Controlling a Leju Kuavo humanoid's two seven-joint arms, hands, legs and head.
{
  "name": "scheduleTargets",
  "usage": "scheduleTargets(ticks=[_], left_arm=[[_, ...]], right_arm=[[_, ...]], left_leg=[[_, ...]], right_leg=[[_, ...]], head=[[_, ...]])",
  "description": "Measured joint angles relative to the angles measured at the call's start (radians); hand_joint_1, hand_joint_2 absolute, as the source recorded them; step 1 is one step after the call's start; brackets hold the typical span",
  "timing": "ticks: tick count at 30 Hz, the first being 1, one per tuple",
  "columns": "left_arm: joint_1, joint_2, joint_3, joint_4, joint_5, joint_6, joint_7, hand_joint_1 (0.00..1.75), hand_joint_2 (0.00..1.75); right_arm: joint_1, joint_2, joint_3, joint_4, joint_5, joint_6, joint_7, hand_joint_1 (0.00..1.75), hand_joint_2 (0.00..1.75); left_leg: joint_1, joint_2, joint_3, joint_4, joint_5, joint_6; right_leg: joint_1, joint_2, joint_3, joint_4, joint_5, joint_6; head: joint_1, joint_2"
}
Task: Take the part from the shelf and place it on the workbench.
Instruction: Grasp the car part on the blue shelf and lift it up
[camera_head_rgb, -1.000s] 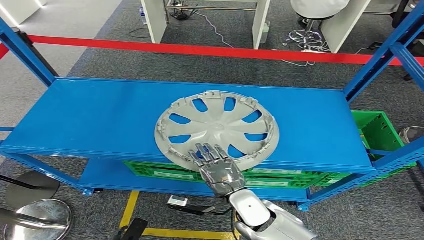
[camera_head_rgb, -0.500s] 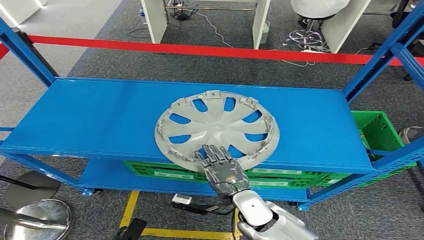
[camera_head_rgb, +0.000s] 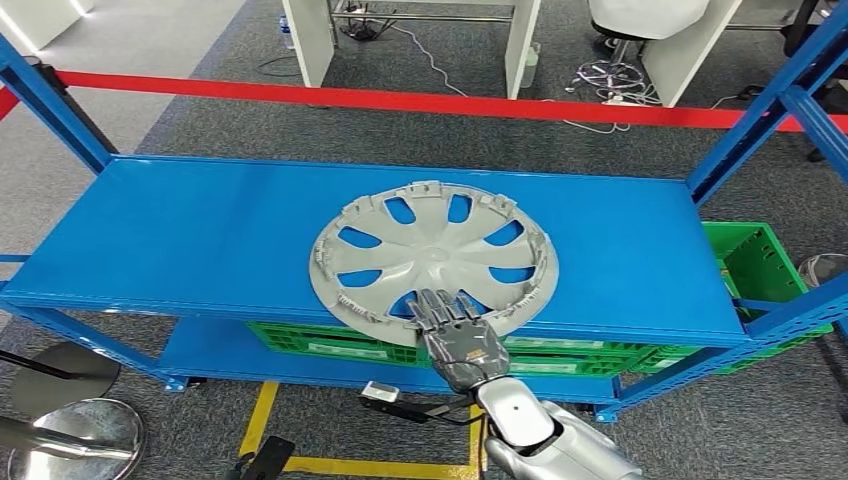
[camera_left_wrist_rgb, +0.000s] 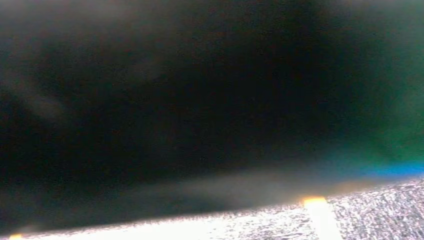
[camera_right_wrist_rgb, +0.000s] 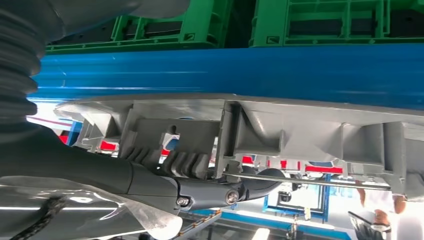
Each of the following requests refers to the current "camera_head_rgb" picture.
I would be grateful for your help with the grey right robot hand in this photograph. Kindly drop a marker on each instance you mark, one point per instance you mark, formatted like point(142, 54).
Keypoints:
point(464, 351)

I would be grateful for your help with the grey plastic wheel hubcap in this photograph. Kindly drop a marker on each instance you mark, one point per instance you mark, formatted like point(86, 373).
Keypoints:
point(424, 252)

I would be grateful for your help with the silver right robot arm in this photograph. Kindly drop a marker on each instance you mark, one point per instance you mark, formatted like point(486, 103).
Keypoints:
point(530, 424)

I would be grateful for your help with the blue metal shelf rack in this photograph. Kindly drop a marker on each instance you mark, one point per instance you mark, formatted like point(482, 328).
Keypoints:
point(199, 245)

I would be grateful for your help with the green plastic crate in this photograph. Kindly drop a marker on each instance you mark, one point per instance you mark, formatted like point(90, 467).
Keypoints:
point(755, 258)
point(344, 348)
point(576, 361)

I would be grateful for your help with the yellow floor tape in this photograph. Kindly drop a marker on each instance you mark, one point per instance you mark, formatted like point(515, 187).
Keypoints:
point(371, 467)

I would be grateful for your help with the red barrier belt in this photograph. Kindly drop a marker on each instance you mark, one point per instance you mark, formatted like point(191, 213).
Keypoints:
point(331, 96)

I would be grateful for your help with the pale plastic bottle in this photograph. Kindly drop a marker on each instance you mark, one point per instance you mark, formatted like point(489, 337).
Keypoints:
point(530, 66)

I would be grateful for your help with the white power strip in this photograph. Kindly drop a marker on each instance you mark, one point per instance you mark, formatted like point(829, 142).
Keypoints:
point(617, 100)

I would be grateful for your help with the black stool with chrome base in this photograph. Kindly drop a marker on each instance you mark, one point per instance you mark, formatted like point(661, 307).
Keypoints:
point(609, 73)

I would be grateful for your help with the white desk with metal bar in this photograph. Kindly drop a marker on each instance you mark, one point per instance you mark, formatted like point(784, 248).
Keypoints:
point(308, 40)

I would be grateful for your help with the clear water bottle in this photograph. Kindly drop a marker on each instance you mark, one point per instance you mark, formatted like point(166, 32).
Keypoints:
point(286, 32)

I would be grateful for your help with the white desk panel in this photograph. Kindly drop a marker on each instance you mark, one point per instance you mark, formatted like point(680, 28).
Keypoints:
point(689, 60)

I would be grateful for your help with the chrome round base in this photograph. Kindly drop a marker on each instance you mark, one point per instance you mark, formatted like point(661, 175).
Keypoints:
point(825, 268)

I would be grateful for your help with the person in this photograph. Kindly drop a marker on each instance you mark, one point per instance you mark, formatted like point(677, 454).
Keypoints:
point(642, 13)

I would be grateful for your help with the black office chair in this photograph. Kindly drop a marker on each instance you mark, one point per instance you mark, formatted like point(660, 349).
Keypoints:
point(811, 20)

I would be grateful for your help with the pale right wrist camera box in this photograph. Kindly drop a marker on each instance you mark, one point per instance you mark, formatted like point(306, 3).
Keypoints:
point(381, 392)

